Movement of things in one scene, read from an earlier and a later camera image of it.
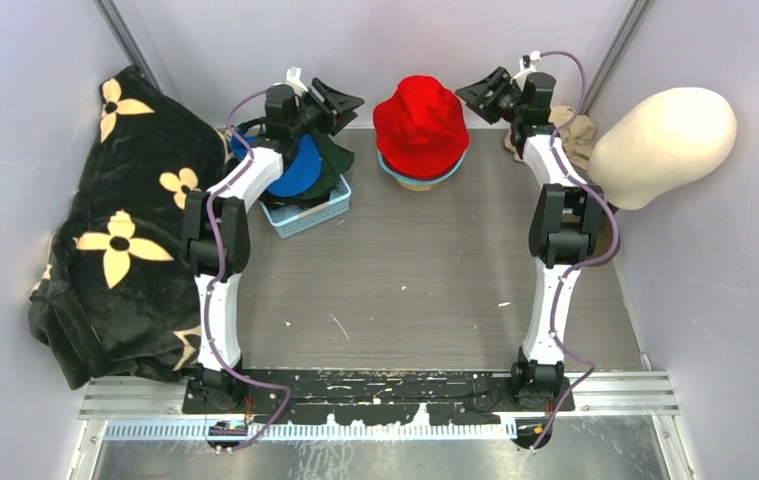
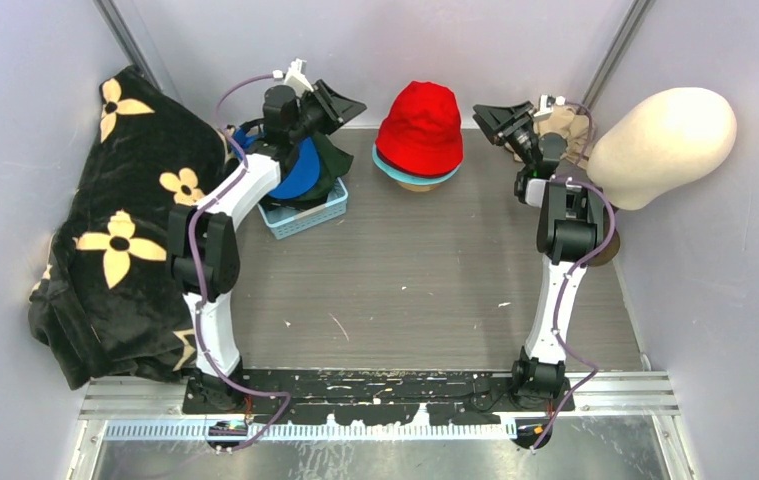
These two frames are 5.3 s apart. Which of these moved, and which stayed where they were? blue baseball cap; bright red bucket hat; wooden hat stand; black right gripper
Moved: black right gripper
Stayed: wooden hat stand; bright red bucket hat; blue baseball cap
